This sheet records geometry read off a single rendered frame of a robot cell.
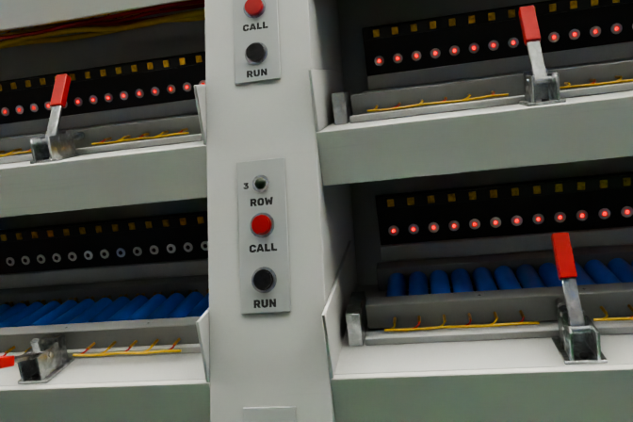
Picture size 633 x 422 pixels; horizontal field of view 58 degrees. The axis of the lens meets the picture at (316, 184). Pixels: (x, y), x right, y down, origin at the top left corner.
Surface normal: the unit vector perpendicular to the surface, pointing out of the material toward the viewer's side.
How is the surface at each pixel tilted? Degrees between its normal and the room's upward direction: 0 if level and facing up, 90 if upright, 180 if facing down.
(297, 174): 90
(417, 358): 23
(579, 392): 113
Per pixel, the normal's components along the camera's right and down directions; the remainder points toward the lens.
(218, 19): -0.20, -0.20
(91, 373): -0.13, -0.98
